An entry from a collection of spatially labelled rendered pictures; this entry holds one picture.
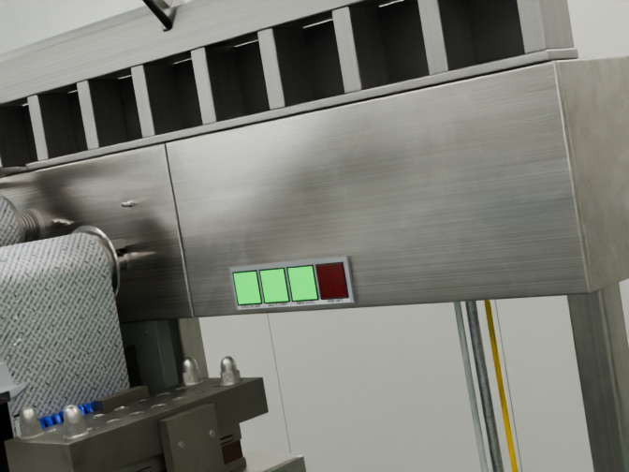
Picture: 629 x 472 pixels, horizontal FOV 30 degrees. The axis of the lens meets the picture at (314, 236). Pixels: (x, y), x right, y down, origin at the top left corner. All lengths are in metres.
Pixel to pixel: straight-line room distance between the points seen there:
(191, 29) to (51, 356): 0.57
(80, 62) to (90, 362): 0.54
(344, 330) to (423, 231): 3.24
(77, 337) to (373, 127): 0.62
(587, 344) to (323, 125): 0.50
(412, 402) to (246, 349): 0.91
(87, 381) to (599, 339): 0.82
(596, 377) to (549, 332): 2.59
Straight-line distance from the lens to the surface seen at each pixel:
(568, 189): 1.52
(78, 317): 1.96
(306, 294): 1.80
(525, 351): 4.40
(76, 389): 1.96
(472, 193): 1.60
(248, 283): 1.88
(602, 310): 1.71
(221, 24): 1.88
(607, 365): 1.73
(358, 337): 4.85
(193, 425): 1.83
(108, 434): 1.75
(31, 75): 2.27
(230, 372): 1.94
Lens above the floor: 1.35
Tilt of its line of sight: 3 degrees down
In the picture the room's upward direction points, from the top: 9 degrees counter-clockwise
